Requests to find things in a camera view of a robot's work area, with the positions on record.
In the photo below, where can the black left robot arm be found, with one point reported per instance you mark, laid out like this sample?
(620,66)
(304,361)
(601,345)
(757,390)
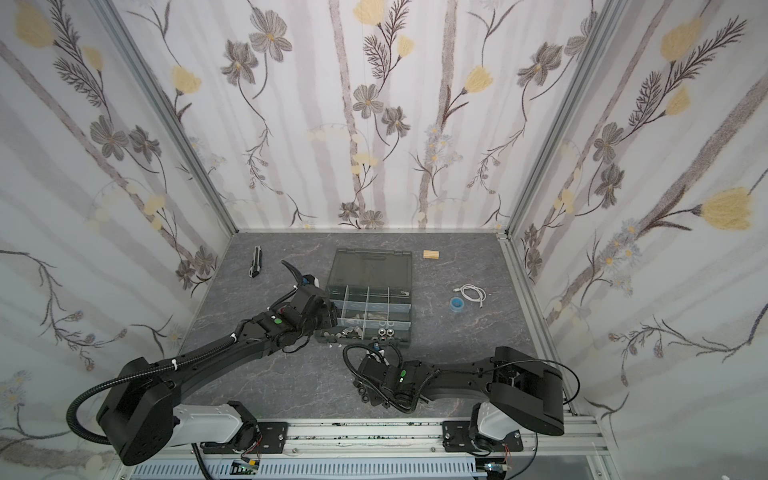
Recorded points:
(141,412)

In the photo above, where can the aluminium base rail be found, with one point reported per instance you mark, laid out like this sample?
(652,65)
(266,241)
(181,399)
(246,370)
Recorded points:
(402,448)

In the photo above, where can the blue tape roll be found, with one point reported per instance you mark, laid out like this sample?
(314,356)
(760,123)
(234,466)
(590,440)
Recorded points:
(457,304)

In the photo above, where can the grey plastic organizer box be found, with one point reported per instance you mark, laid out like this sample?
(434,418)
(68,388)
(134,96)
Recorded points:
(372,292)

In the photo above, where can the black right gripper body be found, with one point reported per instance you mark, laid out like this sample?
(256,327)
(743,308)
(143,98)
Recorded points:
(369,372)

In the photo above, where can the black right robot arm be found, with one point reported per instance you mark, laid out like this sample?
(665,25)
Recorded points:
(529,391)

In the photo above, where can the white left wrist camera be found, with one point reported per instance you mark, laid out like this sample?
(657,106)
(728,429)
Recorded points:
(309,279)

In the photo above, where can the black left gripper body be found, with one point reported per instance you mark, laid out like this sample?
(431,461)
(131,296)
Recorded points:
(313,294)

